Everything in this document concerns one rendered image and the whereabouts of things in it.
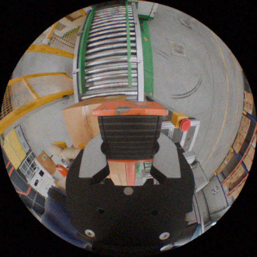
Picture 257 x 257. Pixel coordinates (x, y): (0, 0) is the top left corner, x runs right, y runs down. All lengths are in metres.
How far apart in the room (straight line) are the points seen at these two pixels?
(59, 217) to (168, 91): 1.68
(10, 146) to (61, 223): 7.30
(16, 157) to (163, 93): 8.31
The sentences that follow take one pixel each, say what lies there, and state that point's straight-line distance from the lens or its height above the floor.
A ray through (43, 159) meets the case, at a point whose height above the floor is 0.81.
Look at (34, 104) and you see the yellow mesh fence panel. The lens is 0.69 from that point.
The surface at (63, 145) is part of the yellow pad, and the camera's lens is 0.43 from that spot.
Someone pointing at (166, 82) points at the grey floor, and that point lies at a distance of 1.47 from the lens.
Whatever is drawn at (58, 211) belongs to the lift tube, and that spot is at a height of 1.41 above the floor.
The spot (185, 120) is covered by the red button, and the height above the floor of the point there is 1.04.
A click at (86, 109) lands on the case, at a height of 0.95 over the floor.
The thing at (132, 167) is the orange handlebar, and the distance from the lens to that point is 0.17.
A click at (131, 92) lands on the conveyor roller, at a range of 0.80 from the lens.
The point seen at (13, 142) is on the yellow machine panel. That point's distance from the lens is 7.54.
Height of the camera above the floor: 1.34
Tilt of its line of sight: 62 degrees down
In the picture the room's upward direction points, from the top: 177 degrees counter-clockwise
